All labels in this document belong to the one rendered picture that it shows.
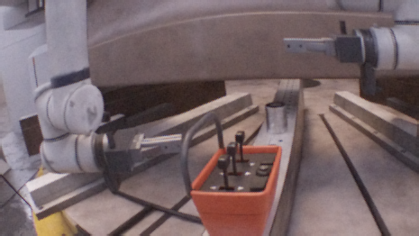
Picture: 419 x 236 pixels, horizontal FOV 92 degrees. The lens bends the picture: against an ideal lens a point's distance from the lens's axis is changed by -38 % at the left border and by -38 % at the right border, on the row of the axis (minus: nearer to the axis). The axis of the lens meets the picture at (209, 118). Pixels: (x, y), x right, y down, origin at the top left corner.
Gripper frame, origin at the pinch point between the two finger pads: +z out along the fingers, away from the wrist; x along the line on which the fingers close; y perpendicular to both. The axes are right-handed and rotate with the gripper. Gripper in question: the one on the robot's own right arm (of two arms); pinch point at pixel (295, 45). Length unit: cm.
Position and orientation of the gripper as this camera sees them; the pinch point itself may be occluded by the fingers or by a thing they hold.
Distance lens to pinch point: 53.8
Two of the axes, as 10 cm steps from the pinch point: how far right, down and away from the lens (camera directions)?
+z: -9.4, 0.3, 3.4
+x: -3.2, 3.1, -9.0
